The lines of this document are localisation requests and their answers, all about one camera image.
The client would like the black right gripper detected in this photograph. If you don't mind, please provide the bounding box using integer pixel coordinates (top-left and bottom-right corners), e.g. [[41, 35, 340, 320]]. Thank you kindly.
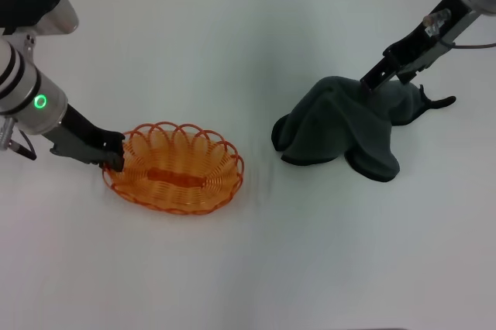
[[360, 0, 476, 93]]

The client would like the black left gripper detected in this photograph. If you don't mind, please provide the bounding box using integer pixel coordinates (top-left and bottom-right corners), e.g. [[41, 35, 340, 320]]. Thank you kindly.
[[57, 105, 127, 173]]

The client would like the orange woven wire basket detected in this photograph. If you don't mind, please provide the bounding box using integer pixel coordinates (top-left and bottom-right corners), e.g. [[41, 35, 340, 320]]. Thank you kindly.
[[102, 121, 246, 215]]

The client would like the dark grey towel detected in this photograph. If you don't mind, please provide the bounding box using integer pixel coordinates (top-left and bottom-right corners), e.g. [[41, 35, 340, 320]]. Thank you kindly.
[[270, 75, 457, 184]]

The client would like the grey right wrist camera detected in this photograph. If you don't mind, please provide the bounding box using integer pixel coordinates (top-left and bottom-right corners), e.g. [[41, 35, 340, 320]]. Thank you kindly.
[[394, 54, 432, 85]]

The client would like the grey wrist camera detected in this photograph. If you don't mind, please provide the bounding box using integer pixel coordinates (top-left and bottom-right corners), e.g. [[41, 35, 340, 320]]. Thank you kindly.
[[49, 132, 118, 168], [394, 54, 432, 85]]

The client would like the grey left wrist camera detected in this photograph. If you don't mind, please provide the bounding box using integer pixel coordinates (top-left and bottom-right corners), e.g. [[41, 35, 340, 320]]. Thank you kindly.
[[49, 132, 118, 168]]

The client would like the clear cable plug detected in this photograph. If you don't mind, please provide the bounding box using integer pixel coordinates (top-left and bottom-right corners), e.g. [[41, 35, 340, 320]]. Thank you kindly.
[[422, 8, 453, 36]]

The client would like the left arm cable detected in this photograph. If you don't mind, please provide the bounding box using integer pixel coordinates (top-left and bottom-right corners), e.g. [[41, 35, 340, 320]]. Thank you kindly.
[[0, 115, 38, 161]]

